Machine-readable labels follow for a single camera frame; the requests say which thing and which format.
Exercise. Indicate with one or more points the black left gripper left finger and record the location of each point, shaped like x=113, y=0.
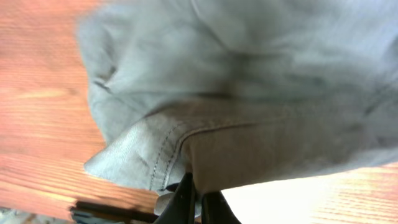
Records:
x=181, y=208

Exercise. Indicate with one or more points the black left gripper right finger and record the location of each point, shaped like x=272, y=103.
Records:
x=215, y=210

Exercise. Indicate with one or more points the grey shorts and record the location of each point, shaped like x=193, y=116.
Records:
x=239, y=92

